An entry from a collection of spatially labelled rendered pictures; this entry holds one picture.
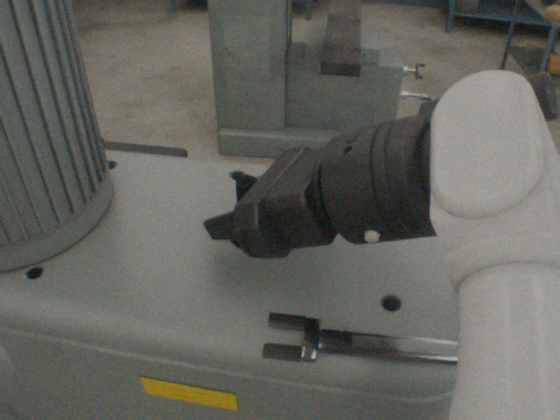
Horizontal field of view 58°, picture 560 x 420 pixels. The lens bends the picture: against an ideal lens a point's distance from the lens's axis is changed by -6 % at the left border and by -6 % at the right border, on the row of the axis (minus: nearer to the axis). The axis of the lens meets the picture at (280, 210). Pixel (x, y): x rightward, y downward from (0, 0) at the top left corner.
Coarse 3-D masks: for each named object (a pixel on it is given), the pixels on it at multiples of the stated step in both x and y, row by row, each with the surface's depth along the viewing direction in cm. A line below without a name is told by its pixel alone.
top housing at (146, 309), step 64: (128, 192) 55; (192, 192) 55; (64, 256) 48; (128, 256) 48; (192, 256) 48; (320, 256) 48; (384, 256) 48; (0, 320) 45; (64, 320) 43; (128, 320) 43; (192, 320) 43; (256, 320) 43; (384, 320) 43; (448, 320) 42; (64, 384) 50; (128, 384) 47; (192, 384) 45; (256, 384) 43; (320, 384) 42; (384, 384) 40; (448, 384) 40
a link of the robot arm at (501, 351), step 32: (480, 288) 26; (512, 288) 25; (544, 288) 25; (480, 320) 25; (512, 320) 24; (544, 320) 24; (480, 352) 25; (512, 352) 23; (544, 352) 23; (480, 384) 23; (512, 384) 22; (544, 384) 22; (480, 416) 22; (512, 416) 21; (544, 416) 21
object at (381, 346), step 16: (272, 320) 42; (288, 320) 42; (304, 320) 42; (320, 320) 42; (304, 336) 41; (320, 336) 41; (336, 336) 41; (352, 336) 40; (368, 336) 40; (384, 336) 41; (400, 336) 41; (272, 352) 39; (288, 352) 39; (304, 352) 39; (336, 352) 40; (352, 352) 40; (368, 352) 39; (384, 352) 39; (400, 352) 39; (416, 352) 39; (432, 352) 39; (448, 352) 39
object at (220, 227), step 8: (216, 216) 46; (224, 216) 45; (232, 216) 45; (208, 224) 47; (216, 224) 46; (224, 224) 46; (232, 224) 45; (208, 232) 47; (216, 232) 47; (224, 232) 46
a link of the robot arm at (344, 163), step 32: (288, 160) 45; (320, 160) 40; (352, 160) 36; (256, 192) 42; (288, 192) 40; (320, 192) 40; (352, 192) 36; (256, 224) 40; (288, 224) 41; (320, 224) 40; (352, 224) 37; (384, 224) 36; (256, 256) 42
